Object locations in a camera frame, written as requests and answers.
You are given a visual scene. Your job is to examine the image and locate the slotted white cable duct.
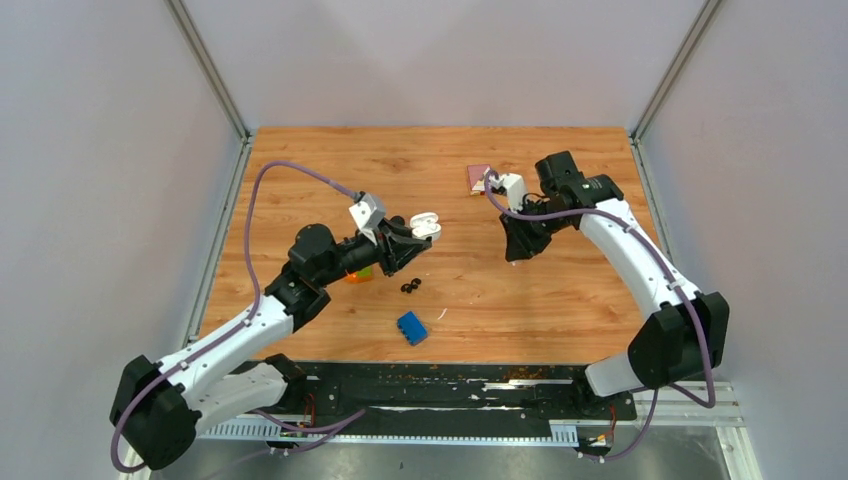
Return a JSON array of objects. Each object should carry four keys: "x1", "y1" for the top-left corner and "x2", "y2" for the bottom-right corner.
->
[{"x1": 195, "y1": 417, "x2": 579, "y2": 446}]

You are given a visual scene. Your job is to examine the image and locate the white earbud charging case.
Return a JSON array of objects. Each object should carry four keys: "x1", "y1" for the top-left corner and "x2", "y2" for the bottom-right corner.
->
[{"x1": 409, "y1": 212, "x2": 442, "y2": 242}]

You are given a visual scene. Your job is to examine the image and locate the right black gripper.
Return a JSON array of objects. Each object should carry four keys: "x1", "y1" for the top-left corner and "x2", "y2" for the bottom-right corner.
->
[{"x1": 499, "y1": 198, "x2": 570, "y2": 262}]

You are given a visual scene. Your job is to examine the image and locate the blue toy brick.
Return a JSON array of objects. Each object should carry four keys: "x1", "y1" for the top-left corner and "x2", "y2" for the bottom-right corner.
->
[{"x1": 396, "y1": 311, "x2": 429, "y2": 346}]

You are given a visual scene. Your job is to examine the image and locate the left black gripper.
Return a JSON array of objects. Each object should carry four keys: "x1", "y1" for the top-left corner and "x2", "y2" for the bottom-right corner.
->
[{"x1": 317, "y1": 218, "x2": 433, "y2": 288}]

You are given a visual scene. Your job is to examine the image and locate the orange green toy block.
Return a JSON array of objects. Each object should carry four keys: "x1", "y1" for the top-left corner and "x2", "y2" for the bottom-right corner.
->
[{"x1": 345, "y1": 266, "x2": 374, "y2": 284}]

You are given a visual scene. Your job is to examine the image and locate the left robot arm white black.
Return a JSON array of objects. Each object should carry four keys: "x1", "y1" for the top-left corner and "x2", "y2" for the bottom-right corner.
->
[{"x1": 110, "y1": 212, "x2": 441, "y2": 473}]

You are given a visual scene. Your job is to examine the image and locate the red white card box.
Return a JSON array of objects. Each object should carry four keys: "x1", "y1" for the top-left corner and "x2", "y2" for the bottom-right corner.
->
[{"x1": 466, "y1": 164, "x2": 491, "y2": 196}]

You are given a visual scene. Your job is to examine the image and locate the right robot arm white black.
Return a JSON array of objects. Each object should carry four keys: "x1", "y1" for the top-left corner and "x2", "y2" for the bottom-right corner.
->
[{"x1": 482, "y1": 151, "x2": 730, "y2": 418}]

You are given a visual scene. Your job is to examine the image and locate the black earbuds pair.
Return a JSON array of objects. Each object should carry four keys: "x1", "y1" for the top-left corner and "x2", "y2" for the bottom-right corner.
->
[{"x1": 400, "y1": 278, "x2": 422, "y2": 294}]

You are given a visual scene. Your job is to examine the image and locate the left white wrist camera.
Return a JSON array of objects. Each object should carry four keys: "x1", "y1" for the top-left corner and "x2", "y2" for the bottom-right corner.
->
[{"x1": 349, "y1": 192, "x2": 386, "y2": 245}]

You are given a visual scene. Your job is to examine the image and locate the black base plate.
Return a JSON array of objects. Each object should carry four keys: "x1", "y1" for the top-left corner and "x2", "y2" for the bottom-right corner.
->
[{"x1": 267, "y1": 362, "x2": 637, "y2": 439}]

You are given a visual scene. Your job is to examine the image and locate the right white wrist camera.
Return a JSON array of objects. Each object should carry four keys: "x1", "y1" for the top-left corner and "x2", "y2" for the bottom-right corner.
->
[{"x1": 490, "y1": 173, "x2": 528, "y2": 213}]

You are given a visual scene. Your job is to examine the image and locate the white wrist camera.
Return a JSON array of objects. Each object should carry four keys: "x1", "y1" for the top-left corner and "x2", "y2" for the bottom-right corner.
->
[
  {"x1": 349, "y1": 192, "x2": 386, "y2": 245},
  {"x1": 490, "y1": 173, "x2": 528, "y2": 213}
]

